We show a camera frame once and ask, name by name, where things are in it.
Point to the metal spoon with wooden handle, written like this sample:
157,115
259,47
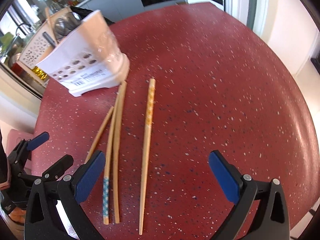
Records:
72,20

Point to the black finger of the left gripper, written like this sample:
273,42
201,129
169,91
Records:
24,148
59,168

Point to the dark utensil handle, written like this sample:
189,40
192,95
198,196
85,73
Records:
49,39

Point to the black hanging bag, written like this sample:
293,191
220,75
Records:
85,12

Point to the beige plastic utensil holder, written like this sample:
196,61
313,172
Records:
88,58

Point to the short wooden chopstick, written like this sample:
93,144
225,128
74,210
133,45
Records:
99,133

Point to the white floral plastic rack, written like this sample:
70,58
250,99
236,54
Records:
37,45

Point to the plain wooden chopstick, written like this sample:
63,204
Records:
116,148

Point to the curved kitchen faucet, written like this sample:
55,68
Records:
24,29

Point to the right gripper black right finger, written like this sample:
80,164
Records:
271,220

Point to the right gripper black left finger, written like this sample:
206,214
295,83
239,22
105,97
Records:
42,220

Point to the orange patterned wooden chopstick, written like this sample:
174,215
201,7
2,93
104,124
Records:
146,150

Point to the blue patterned wooden chopstick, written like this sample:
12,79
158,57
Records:
106,180

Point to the person's left hand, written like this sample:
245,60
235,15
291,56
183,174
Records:
17,218

